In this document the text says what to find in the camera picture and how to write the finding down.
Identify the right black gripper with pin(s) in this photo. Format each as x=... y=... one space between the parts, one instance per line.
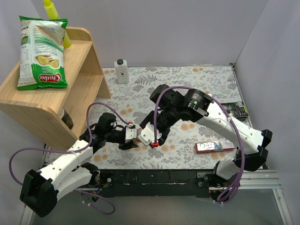
x=162 y=135

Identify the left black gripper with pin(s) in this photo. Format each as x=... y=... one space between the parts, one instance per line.
x=125 y=142

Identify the orange soda bottle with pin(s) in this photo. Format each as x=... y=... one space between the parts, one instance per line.
x=138 y=132

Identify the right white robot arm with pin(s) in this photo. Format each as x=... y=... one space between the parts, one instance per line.
x=200 y=108

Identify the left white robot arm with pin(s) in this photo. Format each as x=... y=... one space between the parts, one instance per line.
x=42 y=189

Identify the white square bottle black cap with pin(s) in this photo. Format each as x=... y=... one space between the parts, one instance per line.
x=121 y=70

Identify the floral table mat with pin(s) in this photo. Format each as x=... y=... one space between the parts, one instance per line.
x=132 y=102

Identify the red white toothpaste box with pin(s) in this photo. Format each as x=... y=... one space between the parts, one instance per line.
x=213 y=146

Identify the dark jar under shelf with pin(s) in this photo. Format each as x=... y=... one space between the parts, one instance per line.
x=65 y=117

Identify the wooden shelf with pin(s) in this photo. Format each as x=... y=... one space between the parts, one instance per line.
x=37 y=110

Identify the black green box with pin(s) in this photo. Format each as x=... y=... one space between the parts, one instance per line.
x=237 y=109

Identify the green chips bag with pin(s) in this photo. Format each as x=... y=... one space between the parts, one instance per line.
x=42 y=53

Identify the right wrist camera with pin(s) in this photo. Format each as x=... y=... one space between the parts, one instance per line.
x=147 y=136

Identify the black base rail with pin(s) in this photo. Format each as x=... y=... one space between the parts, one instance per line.
x=199 y=183

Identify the aluminium frame rail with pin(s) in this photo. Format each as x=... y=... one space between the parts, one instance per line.
x=259 y=201

